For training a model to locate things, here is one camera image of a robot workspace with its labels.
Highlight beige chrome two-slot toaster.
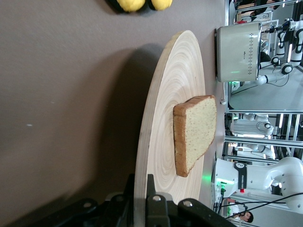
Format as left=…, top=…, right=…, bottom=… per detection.
left=214, top=21, right=263, bottom=83

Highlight background person with headset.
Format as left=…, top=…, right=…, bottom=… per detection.
left=226, top=210, right=255, bottom=224

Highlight yellow quilted oven mitt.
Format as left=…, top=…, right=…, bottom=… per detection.
left=115, top=0, right=146, bottom=13
left=150, top=0, right=174, bottom=11

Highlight round wooden plate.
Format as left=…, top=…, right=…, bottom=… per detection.
left=133, top=30, right=206, bottom=227

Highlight brown bread slice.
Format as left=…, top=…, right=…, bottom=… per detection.
left=172, top=95, right=217, bottom=178

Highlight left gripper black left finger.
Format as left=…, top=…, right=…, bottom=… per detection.
left=9, top=174, right=136, bottom=227

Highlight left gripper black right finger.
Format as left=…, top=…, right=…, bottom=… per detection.
left=146, top=174, right=240, bottom=227

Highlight black base connector cables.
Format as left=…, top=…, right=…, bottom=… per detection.
left=213, top=192, right=303, bottom=215

